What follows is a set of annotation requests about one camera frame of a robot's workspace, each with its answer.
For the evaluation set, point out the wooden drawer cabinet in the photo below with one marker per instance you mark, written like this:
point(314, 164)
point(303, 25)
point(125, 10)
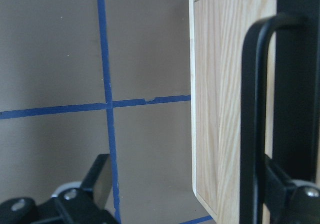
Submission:
point(265, 214)

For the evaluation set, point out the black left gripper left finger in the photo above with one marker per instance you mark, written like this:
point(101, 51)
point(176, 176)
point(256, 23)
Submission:
point(85, 204)

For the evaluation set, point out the wooden drawer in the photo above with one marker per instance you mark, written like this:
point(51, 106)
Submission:
point(269, 116)
point(207, 100)

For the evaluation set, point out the black drawer handle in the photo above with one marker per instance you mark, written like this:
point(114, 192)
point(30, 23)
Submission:
point(296, 113)

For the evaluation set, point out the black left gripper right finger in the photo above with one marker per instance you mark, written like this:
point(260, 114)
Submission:
point(290, 201)

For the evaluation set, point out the lower wooden drawer front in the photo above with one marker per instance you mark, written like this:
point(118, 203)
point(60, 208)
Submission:
point(207, 100)

